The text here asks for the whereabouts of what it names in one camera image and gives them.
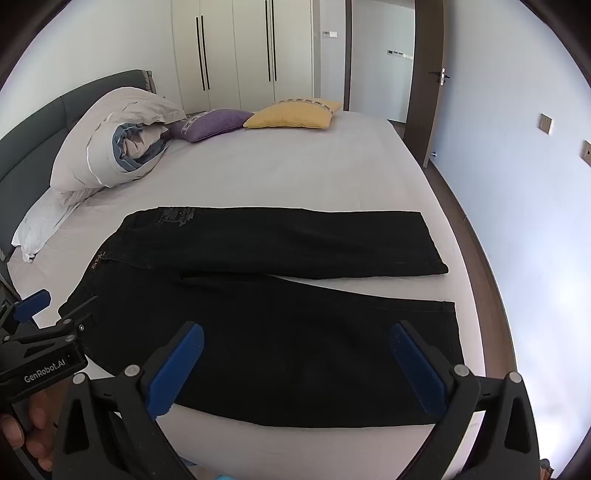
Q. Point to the black pants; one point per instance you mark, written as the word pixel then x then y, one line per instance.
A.
pixel 277 332

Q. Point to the white pillow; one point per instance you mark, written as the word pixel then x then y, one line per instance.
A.
pixel 41 221

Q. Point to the yellow cushion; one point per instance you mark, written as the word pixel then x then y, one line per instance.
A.
pixel 291 115

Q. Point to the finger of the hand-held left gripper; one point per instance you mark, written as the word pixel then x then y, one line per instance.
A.
pixel 34 302
pixel 76 311

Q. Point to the brown door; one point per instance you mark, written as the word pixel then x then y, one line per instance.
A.
pixel 425 46

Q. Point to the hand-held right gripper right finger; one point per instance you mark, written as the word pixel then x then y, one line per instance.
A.
pixel 415 364

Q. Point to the person's left hand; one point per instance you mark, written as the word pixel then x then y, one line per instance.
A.
pixel 39 415

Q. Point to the purple cushion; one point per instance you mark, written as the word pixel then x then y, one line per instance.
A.
pixel 212 123

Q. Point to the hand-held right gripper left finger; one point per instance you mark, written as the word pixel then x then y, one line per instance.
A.
pixel 178 364

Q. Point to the grey padded headboard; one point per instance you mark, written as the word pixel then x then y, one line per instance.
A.
pixel 27 134

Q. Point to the cream wardrobe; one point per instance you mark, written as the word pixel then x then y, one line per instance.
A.
pixel 231 55

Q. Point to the square wall socket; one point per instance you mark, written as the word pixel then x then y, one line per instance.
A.
pixel 586 153
pixel 545 123

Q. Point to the rolled white duvet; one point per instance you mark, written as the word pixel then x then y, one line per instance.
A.
pixel 92 138

